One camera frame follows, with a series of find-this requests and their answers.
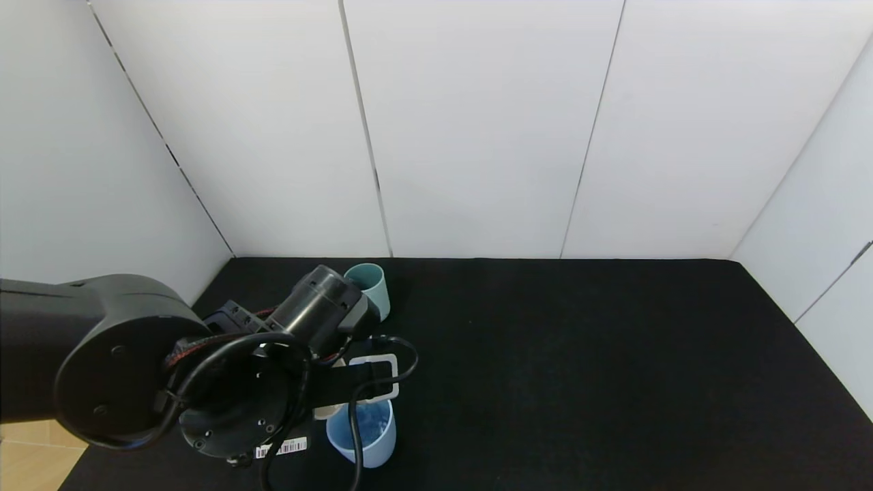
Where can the light blue plastic cup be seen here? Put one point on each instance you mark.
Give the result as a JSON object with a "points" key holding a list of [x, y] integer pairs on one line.
{"points": [[378, 443]]}

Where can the teal plastic cup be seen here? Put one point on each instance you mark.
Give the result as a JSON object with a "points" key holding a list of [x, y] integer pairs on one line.
{"points": [[379, 293]]}

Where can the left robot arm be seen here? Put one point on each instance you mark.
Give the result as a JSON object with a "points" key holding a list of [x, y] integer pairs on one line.
{"points": [[102, 354]]}

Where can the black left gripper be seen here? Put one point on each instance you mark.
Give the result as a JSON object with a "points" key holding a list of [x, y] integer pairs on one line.
{"points": [[281, 447]]}

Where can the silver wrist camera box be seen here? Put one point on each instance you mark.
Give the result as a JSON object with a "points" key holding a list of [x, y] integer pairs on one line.
{"points": [[374, 357]]}

